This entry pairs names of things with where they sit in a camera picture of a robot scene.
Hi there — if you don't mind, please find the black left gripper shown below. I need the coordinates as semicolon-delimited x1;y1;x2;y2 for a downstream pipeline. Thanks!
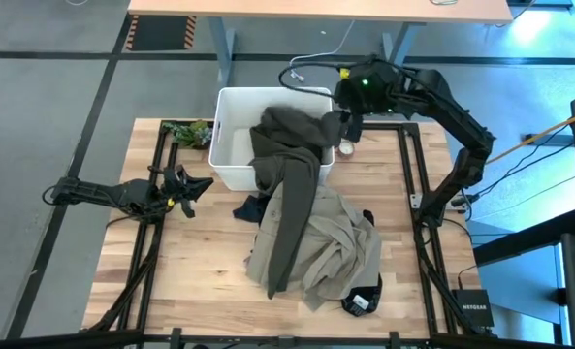
157;164;215;220

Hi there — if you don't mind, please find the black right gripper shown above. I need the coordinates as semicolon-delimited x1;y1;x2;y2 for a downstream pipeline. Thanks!
335;60;407;143

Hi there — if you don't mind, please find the navy blue garment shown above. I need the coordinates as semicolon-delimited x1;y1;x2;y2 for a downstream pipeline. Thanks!
232;193;272;226

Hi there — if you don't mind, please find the olive green hoodie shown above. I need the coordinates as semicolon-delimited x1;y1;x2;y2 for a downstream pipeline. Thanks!
248;105;347;301

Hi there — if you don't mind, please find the beige garment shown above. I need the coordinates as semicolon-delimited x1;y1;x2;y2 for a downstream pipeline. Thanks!
245;181;383;312

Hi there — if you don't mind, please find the green potted plant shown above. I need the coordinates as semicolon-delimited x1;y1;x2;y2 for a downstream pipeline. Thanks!
162;119;214;151

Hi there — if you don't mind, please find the white perforated plastic basket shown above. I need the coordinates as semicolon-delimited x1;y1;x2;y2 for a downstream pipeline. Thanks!
208;86;336;193

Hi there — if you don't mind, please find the light wooden desk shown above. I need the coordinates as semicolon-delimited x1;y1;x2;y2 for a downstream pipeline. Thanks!
126;0;514;93

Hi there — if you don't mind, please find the hazard-striped floor plate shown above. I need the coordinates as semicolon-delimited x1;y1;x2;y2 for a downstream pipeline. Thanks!
125;14;198;52

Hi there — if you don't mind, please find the black garment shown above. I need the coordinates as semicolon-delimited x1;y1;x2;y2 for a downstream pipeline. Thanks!
340;273;384;318

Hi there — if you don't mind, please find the black Netgear router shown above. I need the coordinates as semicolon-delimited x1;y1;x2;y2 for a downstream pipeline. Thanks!
451;288;495;329

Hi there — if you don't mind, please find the black aluminium table frame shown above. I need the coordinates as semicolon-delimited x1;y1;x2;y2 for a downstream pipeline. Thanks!
80;120;496;349

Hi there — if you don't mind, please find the white network cable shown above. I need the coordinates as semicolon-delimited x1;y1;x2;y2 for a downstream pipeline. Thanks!
288;18;357;83

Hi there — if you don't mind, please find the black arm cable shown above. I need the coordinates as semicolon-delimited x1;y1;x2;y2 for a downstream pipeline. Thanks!
277;56;381;101

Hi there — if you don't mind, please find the black cable loop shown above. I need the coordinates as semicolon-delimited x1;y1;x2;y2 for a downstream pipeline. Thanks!
40;183;58;207

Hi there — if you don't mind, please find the yellow cable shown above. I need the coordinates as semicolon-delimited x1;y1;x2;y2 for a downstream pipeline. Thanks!
485;109;575;165

